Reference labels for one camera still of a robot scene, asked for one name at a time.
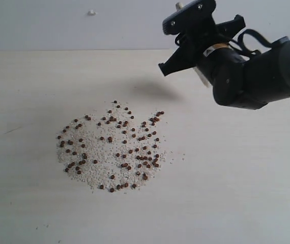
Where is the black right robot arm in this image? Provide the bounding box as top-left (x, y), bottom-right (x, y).
top-left (159, 15), bottom-right (290, 110)

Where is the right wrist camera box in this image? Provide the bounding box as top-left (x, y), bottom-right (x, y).
top-left (162, 0), bottom-right (216, 35)

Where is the wooden paint brush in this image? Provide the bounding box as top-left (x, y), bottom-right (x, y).
top-left (175, 2), bottom-right (211, 88)

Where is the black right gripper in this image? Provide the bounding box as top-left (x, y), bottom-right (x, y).
top-left (159, 15), bottom-right (246, 81)

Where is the pile of beans and grains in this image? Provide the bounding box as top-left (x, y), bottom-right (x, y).
top-left (55, 100), bottom-right (186, 195)

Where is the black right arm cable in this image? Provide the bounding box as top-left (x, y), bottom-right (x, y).
top-left (226, 28), bottom-right (273, 57)

